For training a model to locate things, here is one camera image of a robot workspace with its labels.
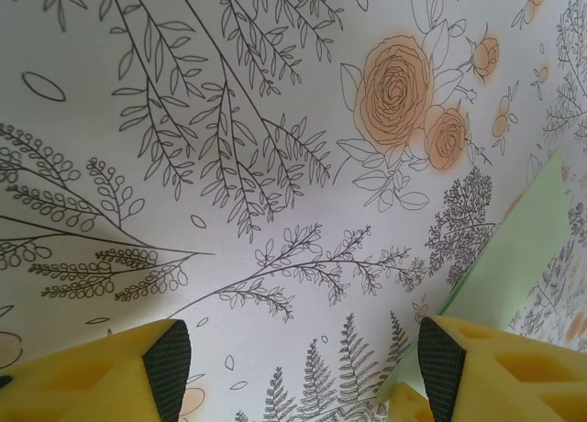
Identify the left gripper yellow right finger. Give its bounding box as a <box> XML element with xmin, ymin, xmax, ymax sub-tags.
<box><xmin>417</xmin><ymin>315</ymin><xmax>587</xmax><ymax>422</ymax></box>

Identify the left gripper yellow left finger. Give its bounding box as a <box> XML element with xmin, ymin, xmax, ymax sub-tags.
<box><xmin>0</xmin><ymin>318</ymin><xmax>192</xmax><ymax>422</ymax></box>

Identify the floral patterned table cover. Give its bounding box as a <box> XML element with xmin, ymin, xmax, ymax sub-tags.
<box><xmin>0</xmin><ymin>0</ymin><xmax>587</xmax><ymax>422</ymax></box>

